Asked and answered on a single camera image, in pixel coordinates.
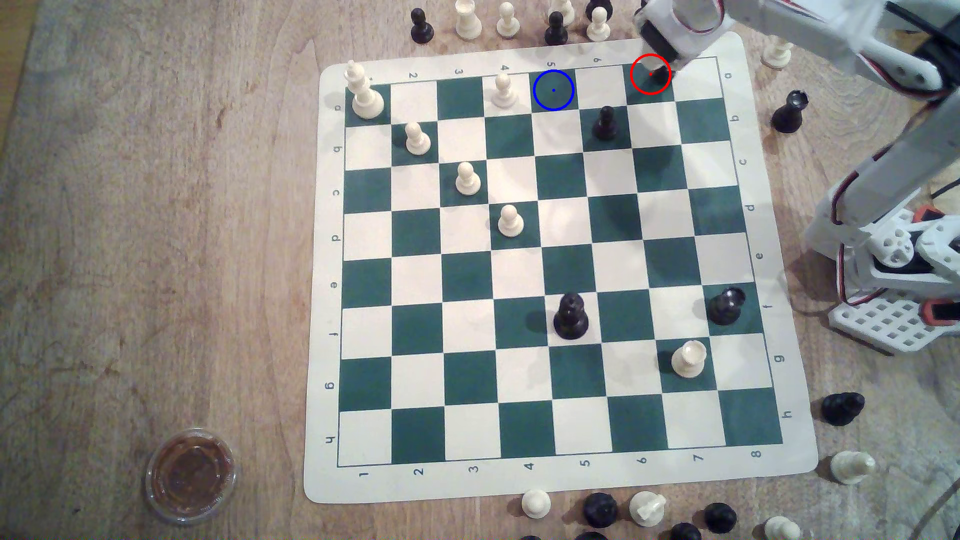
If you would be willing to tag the black queen chess piece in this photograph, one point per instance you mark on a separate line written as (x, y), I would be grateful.
(571, 316)

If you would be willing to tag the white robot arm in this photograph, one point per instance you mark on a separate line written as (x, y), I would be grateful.
(885, 187)

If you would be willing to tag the white pawn chess piece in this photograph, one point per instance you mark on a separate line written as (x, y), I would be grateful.
(782, 529)
(468, 180)
(511, 222)
(598, 28)
(508, 22)
(504, 91)
(777, 54)
(564, 9)
(536, 504)
(418, 140)

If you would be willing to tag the black knight chess piece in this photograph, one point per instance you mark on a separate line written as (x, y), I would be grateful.
(843, 409)

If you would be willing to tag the white bishop chess piece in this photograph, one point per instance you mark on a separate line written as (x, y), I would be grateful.
(469, 22)

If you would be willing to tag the white perforated base plate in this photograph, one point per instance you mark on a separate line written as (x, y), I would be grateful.
(892, 324)

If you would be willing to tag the white king chess piece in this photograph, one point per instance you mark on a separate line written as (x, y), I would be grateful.
(366, 97)

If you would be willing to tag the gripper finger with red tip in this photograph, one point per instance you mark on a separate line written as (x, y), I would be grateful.
(684, 55)
(654, 41)

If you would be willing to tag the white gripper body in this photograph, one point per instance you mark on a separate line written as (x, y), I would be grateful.
(656, 31)

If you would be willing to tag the white knight chess piece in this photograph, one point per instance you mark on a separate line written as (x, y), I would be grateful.
(853, 467)

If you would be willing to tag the black rook chess piece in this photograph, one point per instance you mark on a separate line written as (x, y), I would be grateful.
(725, 307)

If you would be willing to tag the small glass cup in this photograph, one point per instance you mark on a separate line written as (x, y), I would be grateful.
(191, 475)

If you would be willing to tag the green and white chess mat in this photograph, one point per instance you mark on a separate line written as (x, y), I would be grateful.
(555, 420)

